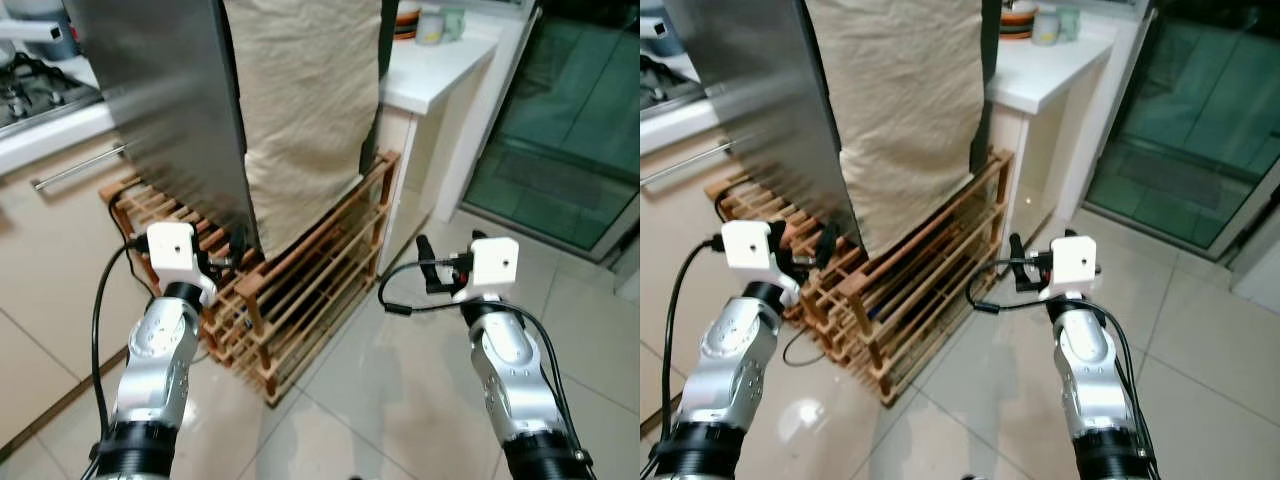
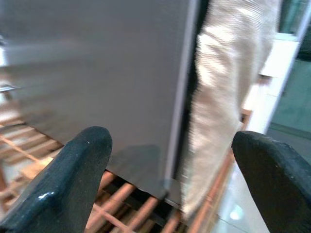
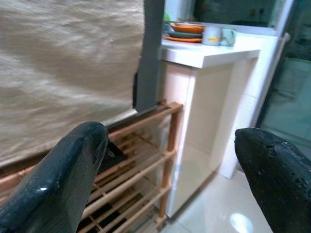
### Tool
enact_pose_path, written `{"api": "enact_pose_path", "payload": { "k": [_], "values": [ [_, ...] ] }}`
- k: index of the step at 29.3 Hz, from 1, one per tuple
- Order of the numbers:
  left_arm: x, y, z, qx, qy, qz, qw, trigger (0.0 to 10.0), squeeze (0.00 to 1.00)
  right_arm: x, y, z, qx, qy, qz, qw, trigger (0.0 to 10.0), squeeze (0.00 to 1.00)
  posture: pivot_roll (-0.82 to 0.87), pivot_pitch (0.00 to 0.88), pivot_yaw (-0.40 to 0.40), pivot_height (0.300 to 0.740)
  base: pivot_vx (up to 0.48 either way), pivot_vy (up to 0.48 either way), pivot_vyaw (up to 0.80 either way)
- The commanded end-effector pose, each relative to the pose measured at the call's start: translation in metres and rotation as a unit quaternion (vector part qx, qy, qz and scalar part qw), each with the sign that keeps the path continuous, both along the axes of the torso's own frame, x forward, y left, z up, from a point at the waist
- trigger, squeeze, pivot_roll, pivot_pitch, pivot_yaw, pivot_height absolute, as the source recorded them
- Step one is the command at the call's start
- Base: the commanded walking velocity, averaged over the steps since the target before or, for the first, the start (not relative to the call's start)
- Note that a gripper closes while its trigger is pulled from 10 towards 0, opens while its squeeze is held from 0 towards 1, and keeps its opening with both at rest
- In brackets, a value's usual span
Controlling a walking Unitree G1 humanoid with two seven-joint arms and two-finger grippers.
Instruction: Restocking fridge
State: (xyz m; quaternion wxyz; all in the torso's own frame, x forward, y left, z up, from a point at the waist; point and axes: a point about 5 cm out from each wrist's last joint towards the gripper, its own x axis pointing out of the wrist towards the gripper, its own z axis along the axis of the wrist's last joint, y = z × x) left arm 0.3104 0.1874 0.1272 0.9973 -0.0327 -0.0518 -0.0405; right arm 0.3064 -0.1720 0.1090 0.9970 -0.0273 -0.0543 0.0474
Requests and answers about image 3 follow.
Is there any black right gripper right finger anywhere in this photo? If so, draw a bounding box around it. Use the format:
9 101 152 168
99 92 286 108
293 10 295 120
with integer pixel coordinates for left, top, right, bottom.
234 128 311 233

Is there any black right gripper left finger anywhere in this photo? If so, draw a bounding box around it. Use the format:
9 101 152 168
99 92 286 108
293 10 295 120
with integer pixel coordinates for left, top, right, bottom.
0 121 109 233

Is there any glass sliding door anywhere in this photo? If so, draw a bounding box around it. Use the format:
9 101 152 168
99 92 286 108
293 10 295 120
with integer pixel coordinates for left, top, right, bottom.
256 0 311 149

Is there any white counter with open shelf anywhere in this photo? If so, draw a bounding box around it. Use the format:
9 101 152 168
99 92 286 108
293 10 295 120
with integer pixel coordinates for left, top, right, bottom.
159 31 291 219

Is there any wooden slatted rack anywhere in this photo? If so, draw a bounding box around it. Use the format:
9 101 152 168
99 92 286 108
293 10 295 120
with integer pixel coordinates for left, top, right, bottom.
0 98 183 233

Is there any pale green mug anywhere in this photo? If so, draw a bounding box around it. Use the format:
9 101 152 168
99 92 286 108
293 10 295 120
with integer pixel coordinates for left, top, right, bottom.
220 28 238 47

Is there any white mug with yellow print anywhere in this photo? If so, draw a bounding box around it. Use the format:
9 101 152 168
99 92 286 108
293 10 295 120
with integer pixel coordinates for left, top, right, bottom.
202 26 223 46

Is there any orange plate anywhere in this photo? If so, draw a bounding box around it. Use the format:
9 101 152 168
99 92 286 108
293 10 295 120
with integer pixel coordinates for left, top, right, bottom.
163 34 203 44

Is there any dark green plate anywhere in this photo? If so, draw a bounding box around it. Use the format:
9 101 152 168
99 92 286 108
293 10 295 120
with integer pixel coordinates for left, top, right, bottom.
167 31 204 39

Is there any white framed window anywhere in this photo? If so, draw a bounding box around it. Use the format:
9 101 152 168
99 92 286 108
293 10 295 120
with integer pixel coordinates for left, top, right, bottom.
165 0 294 37

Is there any orange bowl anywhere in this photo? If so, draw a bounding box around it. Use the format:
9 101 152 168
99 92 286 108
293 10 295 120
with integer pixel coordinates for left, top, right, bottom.
173 23 205 34

